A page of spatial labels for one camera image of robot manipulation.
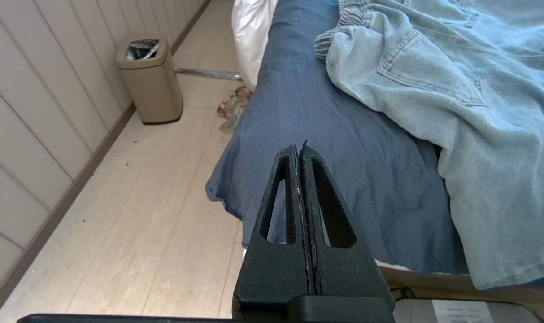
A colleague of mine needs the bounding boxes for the thin metal rod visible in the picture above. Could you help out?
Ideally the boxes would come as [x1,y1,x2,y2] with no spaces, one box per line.
[175,68,244,82]

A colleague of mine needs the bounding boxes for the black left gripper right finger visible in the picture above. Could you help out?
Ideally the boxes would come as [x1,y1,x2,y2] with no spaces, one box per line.
[300,140,396,323]

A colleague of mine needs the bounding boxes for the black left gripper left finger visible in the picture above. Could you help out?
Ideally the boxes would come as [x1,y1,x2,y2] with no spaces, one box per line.
[233,144,316,323]

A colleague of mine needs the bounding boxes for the white cardboard box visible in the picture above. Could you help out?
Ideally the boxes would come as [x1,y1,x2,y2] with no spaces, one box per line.
[392,298,544,323]

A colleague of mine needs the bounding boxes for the brown trash bin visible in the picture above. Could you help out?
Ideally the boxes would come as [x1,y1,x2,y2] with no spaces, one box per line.
[115,36,184,125]

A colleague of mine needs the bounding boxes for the light blue denim shorts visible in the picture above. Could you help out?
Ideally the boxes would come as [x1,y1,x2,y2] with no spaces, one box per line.
[314,0,544,290]

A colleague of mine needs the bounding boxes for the blue bed sheet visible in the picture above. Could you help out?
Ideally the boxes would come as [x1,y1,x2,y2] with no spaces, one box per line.
[205,0,544,288]

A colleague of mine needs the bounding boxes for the patterned slippers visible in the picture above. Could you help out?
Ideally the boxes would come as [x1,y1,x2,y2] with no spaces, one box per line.
[216,86,254,135]

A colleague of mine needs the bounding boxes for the dark blue white-lined duvet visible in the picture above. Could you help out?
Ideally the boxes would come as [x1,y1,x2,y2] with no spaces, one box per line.
[231,0,280,91]

